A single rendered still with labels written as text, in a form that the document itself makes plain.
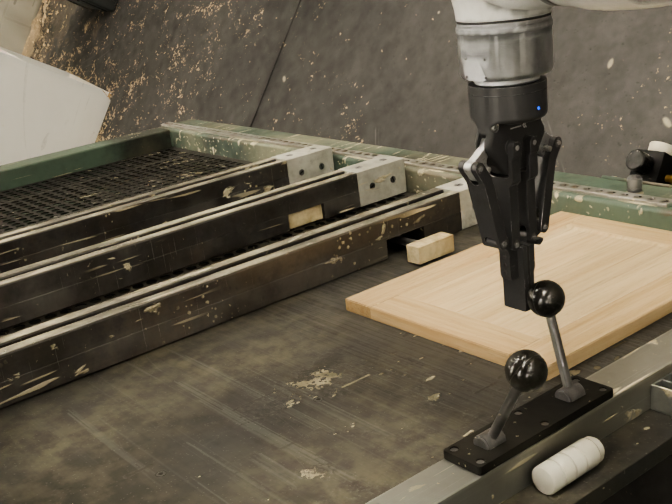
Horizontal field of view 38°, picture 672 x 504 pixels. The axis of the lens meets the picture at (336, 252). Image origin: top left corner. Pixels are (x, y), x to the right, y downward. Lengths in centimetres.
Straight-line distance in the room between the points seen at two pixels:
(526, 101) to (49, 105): 436
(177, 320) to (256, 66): 291
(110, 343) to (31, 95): 384
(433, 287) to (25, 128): 391
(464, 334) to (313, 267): 35
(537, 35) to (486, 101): 8
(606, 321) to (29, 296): 88
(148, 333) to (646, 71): 185
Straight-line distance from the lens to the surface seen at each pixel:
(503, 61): 92
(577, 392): 102
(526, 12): 92
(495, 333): 126
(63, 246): 187
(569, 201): 172
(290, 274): 149
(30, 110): 515
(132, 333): 137
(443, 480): 92
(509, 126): 96
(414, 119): 338
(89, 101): 524
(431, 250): 157
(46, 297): 161
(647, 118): 281
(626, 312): 130
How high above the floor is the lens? 225
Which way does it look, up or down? 40 degrees down
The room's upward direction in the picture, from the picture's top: 73 degrees counter-clockwise
